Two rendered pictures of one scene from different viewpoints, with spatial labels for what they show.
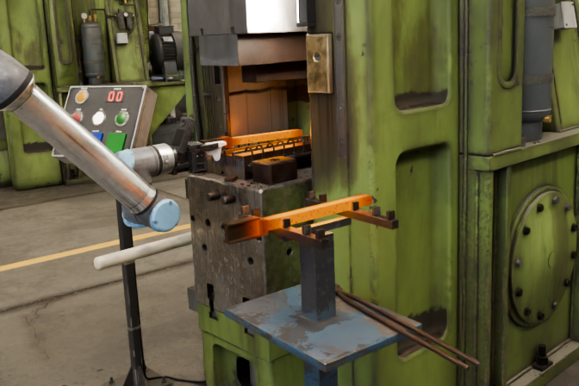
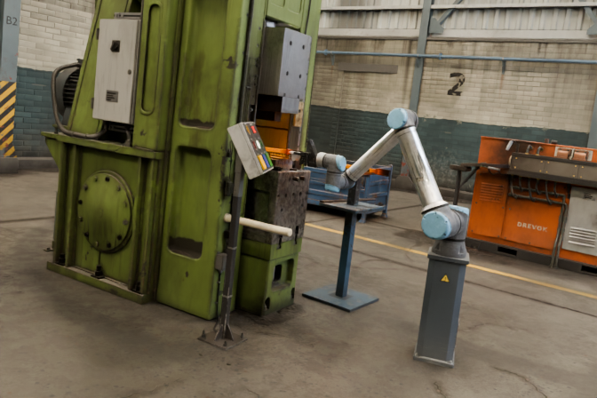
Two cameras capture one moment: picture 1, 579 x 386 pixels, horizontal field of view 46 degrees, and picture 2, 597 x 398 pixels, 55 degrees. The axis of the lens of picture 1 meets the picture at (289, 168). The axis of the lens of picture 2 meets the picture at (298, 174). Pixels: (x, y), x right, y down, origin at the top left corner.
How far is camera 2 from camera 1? 4.78 m
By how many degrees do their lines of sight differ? 105
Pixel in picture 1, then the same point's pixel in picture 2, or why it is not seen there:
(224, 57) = (292, 109)
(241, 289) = (296, 222)
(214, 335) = (275, 258)
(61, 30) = not seen: outside the picture
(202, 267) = (279, 222)
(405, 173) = not seen: hidden behind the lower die
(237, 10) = (301, 88)
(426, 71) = not seen: hidden behind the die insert
